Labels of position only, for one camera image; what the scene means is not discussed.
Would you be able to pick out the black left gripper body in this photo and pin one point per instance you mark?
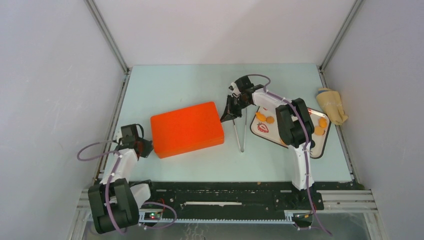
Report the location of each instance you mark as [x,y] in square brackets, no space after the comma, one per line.
[146,146]

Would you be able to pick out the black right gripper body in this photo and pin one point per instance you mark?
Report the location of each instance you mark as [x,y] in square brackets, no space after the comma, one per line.
[233,107]

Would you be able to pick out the clear plastic tongs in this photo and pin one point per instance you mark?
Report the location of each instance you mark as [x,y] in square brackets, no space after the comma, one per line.
[241,141]

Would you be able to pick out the orange box lid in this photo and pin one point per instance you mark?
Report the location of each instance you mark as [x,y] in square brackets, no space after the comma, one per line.
[186,130]

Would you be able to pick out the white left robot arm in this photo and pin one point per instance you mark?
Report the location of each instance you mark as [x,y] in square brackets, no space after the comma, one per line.
[114,204]

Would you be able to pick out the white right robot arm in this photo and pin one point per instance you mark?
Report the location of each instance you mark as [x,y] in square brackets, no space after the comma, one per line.
[294,124]

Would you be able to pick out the orange cookie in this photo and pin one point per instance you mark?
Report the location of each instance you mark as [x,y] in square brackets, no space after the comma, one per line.
[270,120]
[323,123]
[319,131]
[260,117]

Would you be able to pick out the strawberry pattern tray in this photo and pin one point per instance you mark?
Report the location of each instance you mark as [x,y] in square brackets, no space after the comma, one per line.
[270,132]

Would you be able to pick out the yellow cloth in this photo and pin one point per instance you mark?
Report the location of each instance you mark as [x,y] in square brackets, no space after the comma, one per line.
[331,104]

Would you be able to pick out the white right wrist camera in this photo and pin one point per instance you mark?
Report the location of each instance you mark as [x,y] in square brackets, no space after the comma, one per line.
[233,87]

